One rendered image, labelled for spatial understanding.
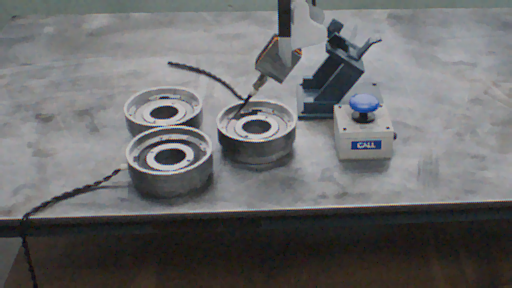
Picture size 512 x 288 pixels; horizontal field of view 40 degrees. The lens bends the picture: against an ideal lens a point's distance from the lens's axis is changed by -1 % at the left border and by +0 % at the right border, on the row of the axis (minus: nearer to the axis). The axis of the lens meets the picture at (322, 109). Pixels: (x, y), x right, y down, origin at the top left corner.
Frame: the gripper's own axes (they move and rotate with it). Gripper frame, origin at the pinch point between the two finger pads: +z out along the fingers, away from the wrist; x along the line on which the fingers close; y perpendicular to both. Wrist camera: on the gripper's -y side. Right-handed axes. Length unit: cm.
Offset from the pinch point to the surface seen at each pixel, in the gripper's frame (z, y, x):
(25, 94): 13.1, -39.1, 12.5
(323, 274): 38.3, 5.8, -0.5
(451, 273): 38.4, 25.9, -0.7
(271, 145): 10.1, -1.6, -6.4
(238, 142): 9.6, -5.7, -6.4
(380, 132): 9.0, 12.4, -5.3
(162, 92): 9.8, -17.3, 7.0
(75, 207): 13.1, -24.6, -14.6
